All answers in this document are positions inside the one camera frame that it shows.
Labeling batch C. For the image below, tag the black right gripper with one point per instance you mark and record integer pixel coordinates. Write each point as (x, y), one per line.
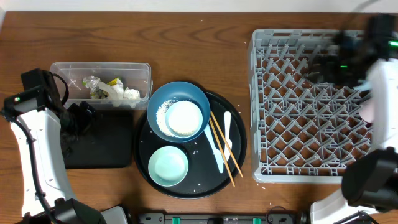
(327, 75)

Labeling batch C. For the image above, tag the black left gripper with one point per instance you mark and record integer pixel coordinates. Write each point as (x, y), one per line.
(85, 111)

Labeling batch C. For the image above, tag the clear plastic wrapper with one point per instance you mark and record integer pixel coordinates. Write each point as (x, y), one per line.
(91, 83)

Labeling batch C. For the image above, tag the white tissue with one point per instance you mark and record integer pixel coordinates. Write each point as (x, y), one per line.
(133, 96)
(115, 92)

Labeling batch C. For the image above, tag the pink cup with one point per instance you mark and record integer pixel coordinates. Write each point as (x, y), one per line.
(367, 110)

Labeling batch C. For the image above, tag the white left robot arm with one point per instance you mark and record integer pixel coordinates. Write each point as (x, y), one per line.
(43, 128)

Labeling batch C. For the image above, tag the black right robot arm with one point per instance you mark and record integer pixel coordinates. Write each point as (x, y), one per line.
(369, 185)

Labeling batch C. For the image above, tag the clear plastic waste bin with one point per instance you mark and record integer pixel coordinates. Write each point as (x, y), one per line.
(133, 75)

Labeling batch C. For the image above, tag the grey dishwasher rack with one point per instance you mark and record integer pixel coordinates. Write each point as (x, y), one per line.
(301, 132)

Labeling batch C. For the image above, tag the black rectangular tray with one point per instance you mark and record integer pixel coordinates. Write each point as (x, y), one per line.
(107, 143)

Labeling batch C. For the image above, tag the white rice pile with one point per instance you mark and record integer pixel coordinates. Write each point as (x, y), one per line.
(160, 117)

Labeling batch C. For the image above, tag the mint green bowl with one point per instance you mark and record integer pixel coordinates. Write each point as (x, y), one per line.
(168, 166)

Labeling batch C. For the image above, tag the dark blue bowl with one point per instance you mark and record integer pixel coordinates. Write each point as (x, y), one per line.
(178, 91)

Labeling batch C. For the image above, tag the light blue small plate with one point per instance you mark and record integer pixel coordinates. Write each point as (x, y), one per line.
(183, 119)

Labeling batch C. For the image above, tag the round black tray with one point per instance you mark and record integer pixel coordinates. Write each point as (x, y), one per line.
(203, 177)

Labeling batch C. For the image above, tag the wooden chopstick right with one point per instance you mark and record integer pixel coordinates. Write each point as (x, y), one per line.
(215, 122)

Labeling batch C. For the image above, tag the wooden chopstick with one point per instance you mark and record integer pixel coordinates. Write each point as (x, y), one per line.
(221, 151)
(215, 122)

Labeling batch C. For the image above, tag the wooden chopstick left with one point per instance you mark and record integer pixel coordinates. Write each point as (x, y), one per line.
(221, 151)

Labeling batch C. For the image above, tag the white plastic knife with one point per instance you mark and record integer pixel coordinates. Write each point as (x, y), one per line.
(227, 127)

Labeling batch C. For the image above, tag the light blue spoon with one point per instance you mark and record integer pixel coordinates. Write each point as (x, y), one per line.
(216, 151)

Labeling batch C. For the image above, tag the black rail with green clips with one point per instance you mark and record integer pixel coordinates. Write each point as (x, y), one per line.
(276, 215)

